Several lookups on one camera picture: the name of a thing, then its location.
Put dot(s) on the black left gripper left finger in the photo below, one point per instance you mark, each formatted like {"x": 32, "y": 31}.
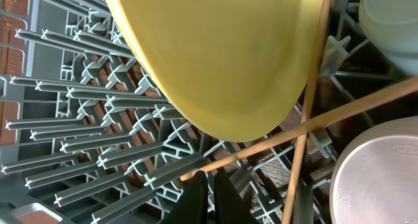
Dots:
{"x": 192, "y": 207}

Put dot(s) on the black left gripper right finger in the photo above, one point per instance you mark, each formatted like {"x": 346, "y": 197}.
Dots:
{"x": 229, "y": 207}

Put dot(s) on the yellow round plate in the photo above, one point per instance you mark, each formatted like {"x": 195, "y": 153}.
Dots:
{"x": 233, "y": 68}

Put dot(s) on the white round bowl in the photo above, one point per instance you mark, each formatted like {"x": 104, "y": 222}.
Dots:
{"x": 374, "y": 180}

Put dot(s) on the wooden chopstick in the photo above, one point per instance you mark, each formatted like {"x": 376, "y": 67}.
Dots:
{"x": 309, "y": 95}
{"x": 368, "y": 102}

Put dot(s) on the light blue round bowl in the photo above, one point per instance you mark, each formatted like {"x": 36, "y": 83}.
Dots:
{"x": 391, "y": 26}

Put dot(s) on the grey plastic dish rack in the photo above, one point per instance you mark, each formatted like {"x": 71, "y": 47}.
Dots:
{"x": 88, "y": 137}

